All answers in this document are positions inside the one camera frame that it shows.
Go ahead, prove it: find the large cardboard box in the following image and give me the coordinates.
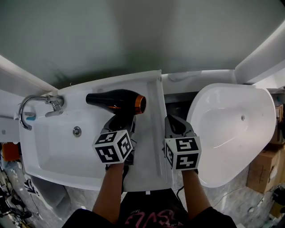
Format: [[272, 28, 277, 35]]
[[246, 149, 285, 194]]

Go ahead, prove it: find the small cardboard box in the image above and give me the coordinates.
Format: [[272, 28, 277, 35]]
[[271, 104, 285, 145]]

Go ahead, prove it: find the red box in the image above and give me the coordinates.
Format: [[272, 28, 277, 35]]
[[1, 142, 22, 161]]

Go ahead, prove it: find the person's black shirt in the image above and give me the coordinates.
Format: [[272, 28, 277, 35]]
[[62, 188, 236, 228]]

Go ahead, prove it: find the black and orange hair dryer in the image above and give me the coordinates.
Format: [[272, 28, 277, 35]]
[[85, 89, 147, 193]]

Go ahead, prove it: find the white ceramic washbasin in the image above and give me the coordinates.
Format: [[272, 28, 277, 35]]
[[18, 69, 173, 192]]

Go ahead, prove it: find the person's right forearm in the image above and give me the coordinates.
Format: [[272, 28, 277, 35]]
[[181, 169, 212, 220]]

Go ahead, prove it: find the white bathtub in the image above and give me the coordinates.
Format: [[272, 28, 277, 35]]
[[186, 82, 277, 189]]

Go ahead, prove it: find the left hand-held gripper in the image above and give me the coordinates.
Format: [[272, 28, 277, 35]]
[[92, 115, 137, 167]]

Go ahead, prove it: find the white arched frame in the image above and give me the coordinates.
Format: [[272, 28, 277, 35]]
[[0, 28, 285, 96]]

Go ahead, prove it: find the black device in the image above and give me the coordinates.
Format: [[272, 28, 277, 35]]
[[273, 186, 285, 205]]

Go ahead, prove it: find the blue and white tube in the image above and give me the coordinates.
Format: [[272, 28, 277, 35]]
[[24, 111, 37, 121]]

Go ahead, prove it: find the chrome faucet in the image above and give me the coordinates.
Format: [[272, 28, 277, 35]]
[[18, 94, 65, 131]]

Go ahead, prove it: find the person's left forearm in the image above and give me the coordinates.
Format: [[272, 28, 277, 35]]
[[92, 163, 125, 224]]

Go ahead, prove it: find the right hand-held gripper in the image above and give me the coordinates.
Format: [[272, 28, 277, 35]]
[[164, 114, 202, 171]]

